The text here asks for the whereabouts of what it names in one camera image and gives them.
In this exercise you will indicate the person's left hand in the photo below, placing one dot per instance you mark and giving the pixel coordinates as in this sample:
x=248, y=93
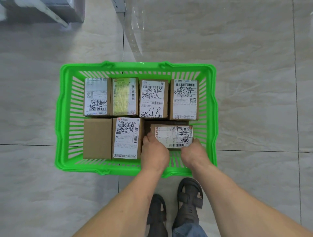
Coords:
x=155, y=153

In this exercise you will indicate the person's right hand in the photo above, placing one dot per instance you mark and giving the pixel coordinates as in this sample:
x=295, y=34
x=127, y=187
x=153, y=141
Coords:
x=195, y=156

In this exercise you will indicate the person's left fingers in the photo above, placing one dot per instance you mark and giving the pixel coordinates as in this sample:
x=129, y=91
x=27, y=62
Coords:
x=149, y=139

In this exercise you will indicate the person's right fingers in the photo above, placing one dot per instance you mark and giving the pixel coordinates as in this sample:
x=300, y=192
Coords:
x=196, y=142

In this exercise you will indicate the small labelled cardboard box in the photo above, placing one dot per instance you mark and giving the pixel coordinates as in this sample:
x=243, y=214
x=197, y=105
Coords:
x=171, y=133

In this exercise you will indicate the person's right forearm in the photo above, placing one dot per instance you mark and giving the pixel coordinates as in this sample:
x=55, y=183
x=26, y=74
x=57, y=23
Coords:
x=234, y=202

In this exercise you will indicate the person's left forearm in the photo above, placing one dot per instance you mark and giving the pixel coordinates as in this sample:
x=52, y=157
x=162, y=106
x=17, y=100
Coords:
x=127, y=202

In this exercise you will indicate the group of cardboard parcels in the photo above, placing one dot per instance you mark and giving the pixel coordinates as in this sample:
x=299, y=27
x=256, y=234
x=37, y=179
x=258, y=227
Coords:
x=97, y=139

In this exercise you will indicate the person's right black sandal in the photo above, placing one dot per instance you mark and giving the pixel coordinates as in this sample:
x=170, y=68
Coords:
x=189, y=195

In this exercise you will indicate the person's black sandal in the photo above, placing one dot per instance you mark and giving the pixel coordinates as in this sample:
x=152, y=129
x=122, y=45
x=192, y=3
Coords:
x=189, y=195
x=157, y=214

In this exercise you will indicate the person's left black sandal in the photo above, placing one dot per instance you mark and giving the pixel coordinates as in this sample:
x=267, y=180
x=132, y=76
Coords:
x=157, y=214

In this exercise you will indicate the green plastic shopping basket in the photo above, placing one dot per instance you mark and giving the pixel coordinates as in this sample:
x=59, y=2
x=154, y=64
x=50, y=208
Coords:
x=65, y=109

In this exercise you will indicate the person's blue jeans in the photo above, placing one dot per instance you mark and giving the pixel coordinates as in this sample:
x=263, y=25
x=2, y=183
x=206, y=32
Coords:
x=188, y=230

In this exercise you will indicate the grey metal shelf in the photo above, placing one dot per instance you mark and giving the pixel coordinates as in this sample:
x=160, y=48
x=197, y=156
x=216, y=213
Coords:
x=36, y=9

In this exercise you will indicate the white metal shelf post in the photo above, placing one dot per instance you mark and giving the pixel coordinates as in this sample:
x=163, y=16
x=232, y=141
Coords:
x=119, y=5

